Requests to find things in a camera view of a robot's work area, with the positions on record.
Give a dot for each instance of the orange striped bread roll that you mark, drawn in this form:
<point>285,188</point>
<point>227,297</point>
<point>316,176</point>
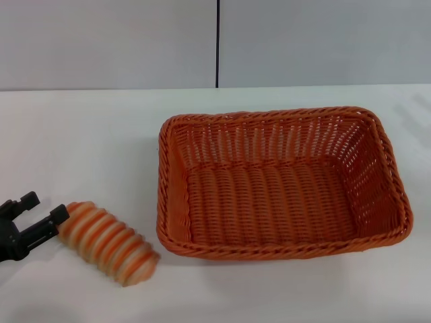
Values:
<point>107,242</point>

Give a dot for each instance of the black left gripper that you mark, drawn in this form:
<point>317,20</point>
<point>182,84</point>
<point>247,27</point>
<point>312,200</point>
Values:
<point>8,239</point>

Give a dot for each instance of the orange woven plastic basket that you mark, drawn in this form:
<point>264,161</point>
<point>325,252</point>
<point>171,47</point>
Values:
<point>283,188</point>

